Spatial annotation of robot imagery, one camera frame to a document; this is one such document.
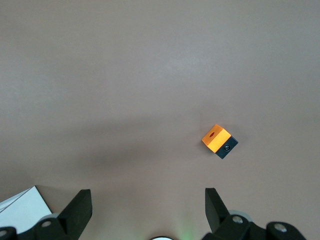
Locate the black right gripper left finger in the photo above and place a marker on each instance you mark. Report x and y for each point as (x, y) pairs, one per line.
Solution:
(77, 212)

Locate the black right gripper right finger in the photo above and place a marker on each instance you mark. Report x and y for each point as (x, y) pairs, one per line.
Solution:
(213, 210)

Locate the white drawer cabinet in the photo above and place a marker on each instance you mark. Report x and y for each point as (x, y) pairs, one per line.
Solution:
(22, 212)

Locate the orange and black cube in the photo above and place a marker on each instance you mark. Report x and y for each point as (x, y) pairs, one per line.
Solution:
(218, 140)

